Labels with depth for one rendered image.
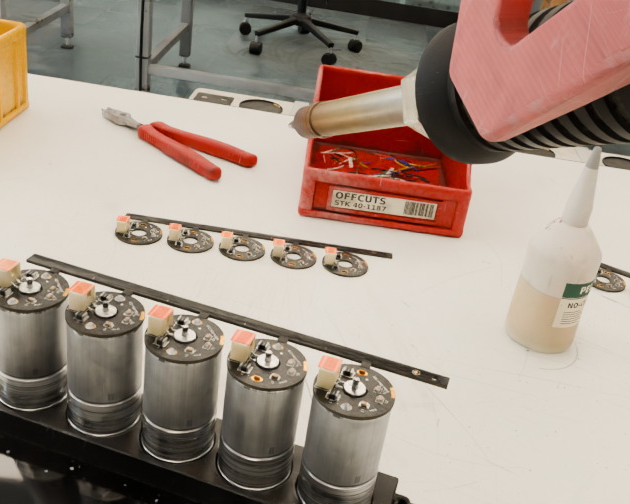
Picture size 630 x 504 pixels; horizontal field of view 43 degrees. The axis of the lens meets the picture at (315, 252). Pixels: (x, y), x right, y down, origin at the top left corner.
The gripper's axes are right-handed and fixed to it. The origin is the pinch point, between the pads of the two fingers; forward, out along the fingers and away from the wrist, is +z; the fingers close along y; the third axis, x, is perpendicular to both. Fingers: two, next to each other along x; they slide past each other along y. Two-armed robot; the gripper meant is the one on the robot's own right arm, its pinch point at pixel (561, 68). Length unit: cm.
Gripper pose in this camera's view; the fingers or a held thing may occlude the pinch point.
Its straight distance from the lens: 13.0
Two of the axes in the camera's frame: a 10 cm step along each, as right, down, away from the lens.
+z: -3.3, 5.1, 7.9
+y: -8.8, 1.2, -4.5
